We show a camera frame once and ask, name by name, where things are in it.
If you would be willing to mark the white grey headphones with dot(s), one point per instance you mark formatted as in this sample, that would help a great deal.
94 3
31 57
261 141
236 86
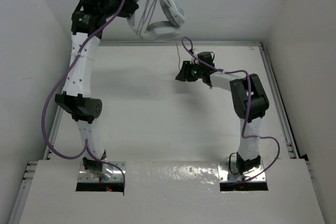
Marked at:
161 30

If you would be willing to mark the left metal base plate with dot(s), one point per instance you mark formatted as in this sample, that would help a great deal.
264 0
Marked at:
118 171

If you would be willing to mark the metal base plate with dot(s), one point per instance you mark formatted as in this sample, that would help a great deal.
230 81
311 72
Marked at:
254 175
118 171

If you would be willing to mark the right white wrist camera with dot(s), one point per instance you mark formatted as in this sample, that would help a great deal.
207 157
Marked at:
194 60

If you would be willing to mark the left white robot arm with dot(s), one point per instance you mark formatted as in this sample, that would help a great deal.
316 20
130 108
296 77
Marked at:
89 19

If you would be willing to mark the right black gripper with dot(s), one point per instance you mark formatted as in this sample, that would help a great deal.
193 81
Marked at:
185 74

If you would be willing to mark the white front cover board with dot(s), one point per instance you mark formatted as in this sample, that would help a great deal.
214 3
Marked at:
171 192

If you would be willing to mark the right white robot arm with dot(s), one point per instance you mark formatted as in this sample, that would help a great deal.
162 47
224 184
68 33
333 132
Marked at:
249 99

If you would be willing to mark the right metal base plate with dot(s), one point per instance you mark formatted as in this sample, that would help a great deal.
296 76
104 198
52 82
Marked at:
254 175

